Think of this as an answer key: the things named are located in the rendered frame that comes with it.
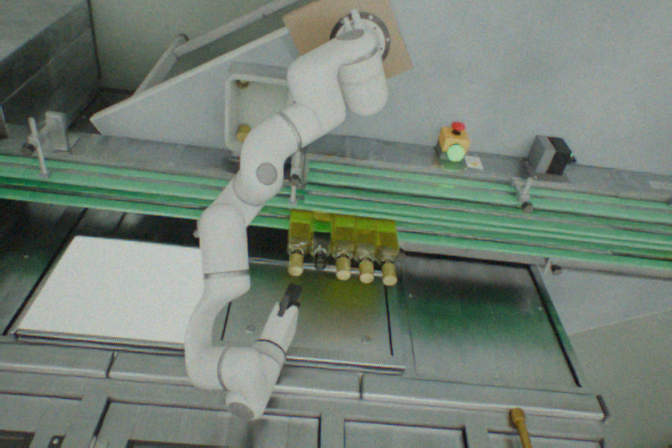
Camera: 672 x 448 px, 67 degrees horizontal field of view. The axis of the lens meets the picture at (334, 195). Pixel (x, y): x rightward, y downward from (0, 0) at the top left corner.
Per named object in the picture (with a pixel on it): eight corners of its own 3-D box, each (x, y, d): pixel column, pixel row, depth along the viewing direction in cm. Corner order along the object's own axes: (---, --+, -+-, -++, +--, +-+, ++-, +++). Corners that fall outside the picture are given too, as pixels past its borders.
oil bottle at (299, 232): (291, 207, 147) (285, 259, 130) (293, 191, 144) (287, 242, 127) (311, 209, 148) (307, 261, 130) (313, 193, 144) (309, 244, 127)
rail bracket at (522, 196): (505, 182, 142) (519, 212, 131) (514, 160, 138) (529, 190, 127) (519, 184, 142) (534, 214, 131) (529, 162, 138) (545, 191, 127)
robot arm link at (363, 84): (347, 94, 121) (349, 127, 108) (332, 41, 113) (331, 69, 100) (388, 84, 119) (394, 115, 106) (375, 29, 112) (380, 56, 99)
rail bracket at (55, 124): (64, 141, 146) (25, 187, 128) (53, 86, 136) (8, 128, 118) (81, 143, 146) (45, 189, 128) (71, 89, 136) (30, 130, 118)
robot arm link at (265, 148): (271, 121, 107) (211, 154, 103) (285, 102, 95) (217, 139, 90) (306, 176, 108) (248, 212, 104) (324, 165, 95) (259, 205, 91)
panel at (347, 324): (73, 239, 142) (9, 340, 115) (71, 231, 140) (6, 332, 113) (392, 272, 148) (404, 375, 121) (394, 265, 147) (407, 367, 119)
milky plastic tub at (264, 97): (229, 134, 147) (224, 150, 140) (231, 60, 134) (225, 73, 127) (290, 141, 149) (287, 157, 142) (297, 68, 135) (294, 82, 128)
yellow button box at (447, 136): (435, 145, 150) (439, 159, 144) (442, 123, 145) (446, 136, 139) (458, 148, 150) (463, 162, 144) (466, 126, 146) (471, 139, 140)
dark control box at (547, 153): (526, 156, 152) (534, 172, 145) (536, 133, 147) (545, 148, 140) (552, 160, 152) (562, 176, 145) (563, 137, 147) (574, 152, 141)
